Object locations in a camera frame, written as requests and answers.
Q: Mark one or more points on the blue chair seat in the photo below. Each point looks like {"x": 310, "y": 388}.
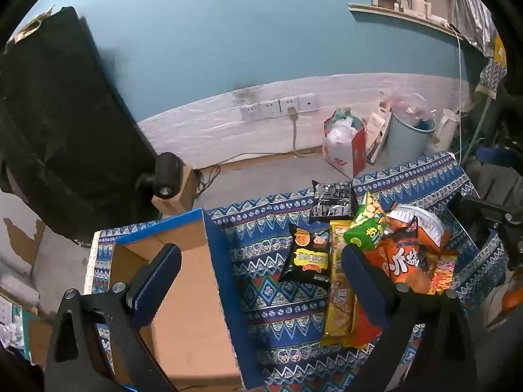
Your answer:
{"x": 496, "y": 156}

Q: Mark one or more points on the crumpled brown paper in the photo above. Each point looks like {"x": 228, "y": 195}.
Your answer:
{"x": 32, "y": 24}

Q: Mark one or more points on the white door peeling paint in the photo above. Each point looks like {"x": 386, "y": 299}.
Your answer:
{"x": 16, "y": 212}

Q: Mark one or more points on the flattened cardboard packaging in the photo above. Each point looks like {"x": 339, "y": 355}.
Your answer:
{"x": 376, "y": 130}

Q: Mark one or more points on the blue patterned blanket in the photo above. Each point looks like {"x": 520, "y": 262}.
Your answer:
{"x": 278, "y": 294}

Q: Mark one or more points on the orange snack bag white print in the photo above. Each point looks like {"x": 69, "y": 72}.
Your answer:
{"x": 425, "y": 220}

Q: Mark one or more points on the small orange-red snack bag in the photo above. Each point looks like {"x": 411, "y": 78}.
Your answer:
{"x": 443, "y": 271}

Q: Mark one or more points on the black silver snack bag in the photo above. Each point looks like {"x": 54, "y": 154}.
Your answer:
{"x": 331, "y": 202}

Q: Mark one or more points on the large brown cardboard box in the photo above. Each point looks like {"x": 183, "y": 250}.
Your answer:
{"x": 39, "y": 341}

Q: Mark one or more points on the orange snack bag large lettering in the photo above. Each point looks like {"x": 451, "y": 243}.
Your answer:
{"x": 402, "y": 265}

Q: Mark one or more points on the white wall socket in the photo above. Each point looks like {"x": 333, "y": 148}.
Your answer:
{"x": 286, "y": 104}
{"x": 249, "y": 113}
{"x": 308, "y": 102}
{"x": 269, "y": 109}

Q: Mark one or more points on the green snack bag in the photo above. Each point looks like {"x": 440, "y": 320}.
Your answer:
{"x": 367, "y": 224}

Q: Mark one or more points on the silver foil curtain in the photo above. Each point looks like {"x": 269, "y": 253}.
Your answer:
{"x": 470, "y": 12}

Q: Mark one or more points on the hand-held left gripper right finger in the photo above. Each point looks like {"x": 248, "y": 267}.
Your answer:
{"x": 363, "y": 286}

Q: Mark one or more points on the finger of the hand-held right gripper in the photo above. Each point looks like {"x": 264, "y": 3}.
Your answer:
{"x": 486, "y": 210}

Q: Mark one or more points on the black yellow snack bag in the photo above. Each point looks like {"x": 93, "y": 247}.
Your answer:
{"x": 306, "y": 255}

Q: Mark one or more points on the clear plastic bag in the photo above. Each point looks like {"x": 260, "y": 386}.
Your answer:
{"x": 404, "y": 104}

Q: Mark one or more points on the blue cardboard box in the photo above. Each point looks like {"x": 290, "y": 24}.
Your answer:
{"x": 184, "y": 314}

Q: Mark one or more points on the grey chevron cloth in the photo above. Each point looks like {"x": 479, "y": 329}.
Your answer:
{"x": 492, "y": 77}

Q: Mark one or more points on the red white paper bag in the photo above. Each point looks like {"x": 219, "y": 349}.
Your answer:
{"x": 347, "y": 155}

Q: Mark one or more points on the white kettle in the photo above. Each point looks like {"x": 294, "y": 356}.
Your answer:
{"x": 443, "y": 130}

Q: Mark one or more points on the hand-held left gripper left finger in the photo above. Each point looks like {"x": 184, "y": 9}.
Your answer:
{"x": 157, "y": 281}

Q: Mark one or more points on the light blue trash bin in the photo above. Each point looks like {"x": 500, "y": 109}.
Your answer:
{"x": 404, "y": 143}

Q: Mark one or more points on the teal box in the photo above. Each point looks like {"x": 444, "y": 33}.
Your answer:
{"x": 20, "y": 322}

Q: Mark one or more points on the long yellow snack packet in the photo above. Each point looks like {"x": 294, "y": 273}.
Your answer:
{"x": 339, "y": 306}

